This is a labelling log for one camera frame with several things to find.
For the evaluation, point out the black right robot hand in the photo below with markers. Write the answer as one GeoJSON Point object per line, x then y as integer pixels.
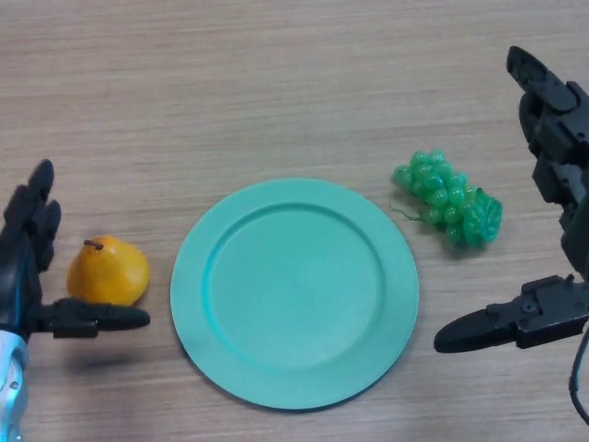
{"type": "Point", "coordinates": [557, 138]}

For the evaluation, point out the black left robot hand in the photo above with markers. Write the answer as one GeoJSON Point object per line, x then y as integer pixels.
{"type": "Point", "coordinates": [23, 258]}

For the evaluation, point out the yellow pear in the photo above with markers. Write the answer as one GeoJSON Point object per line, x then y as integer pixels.
{"type": "Point", "coordinates": [110, 271]}

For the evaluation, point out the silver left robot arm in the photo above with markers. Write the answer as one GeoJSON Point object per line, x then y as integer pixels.
{"type": "Point", "coordinates": [13, 387]}

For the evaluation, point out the green round plate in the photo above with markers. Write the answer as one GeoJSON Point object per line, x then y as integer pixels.
{"type": "Point", "coordinates": [294, 294]}

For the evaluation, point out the green grape bunch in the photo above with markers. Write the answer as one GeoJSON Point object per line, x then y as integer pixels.
{"type": "Point", "coordinates": [451, 202]}

